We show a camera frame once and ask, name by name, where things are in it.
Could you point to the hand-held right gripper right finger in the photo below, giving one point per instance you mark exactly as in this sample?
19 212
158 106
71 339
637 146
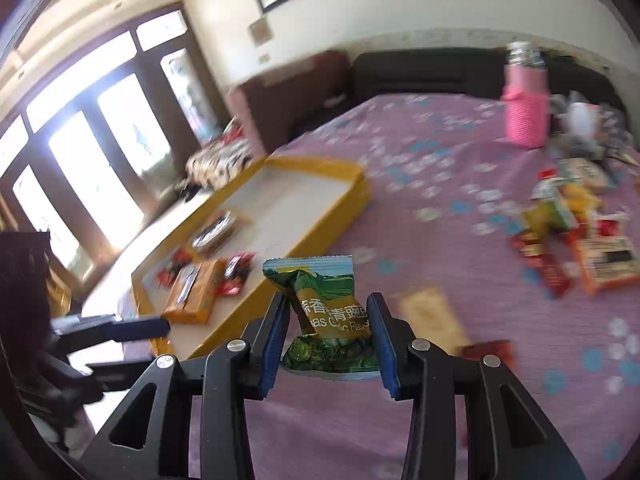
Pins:
385 350

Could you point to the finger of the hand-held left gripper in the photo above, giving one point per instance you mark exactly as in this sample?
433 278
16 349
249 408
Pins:
140 329
115 375

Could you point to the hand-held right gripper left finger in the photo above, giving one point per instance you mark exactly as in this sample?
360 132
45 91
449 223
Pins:
272 350

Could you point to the cream snack bar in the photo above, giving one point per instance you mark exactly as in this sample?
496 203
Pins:
432 317

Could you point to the green pea snack packet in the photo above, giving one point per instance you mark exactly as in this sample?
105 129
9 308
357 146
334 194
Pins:
325 310
552 205

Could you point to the orange cracker pack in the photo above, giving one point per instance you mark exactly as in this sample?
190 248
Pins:
605 265
195 292

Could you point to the red candy wrapper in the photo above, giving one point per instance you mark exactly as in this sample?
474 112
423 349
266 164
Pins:
175 266
610 227

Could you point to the red candy with dark centre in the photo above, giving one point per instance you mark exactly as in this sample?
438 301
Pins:
239 272

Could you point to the dark red snack packet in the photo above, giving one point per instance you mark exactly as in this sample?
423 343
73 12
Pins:
487 347

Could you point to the cracker pack with dark label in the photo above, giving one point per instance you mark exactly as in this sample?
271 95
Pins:
215 230

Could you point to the yellow cardboard box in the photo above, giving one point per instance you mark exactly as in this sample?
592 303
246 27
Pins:
280 195

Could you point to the long red foil packet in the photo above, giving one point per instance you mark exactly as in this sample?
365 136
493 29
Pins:
547 270

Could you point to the yellow snack packet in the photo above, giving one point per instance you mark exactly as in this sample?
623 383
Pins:
582 202

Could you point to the patterned cloth bundle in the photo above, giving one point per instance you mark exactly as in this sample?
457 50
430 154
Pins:
220 160

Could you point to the brown wooden nightstand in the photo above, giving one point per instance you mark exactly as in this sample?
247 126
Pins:
290 105

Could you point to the clear bag with green label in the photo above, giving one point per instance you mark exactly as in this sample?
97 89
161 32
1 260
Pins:
587 175

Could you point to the bottle in pink knitted sleeve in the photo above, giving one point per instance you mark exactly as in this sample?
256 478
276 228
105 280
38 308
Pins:
525 110

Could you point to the dark headboard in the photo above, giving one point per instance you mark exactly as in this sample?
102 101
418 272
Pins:
425 72

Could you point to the white round jar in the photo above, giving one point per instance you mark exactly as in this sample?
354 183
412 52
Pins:
582 117

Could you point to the glass door with dark frame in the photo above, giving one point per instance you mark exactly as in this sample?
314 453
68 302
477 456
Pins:
100 135

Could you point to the wall switch plate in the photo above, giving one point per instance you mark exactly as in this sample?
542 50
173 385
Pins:
261 31

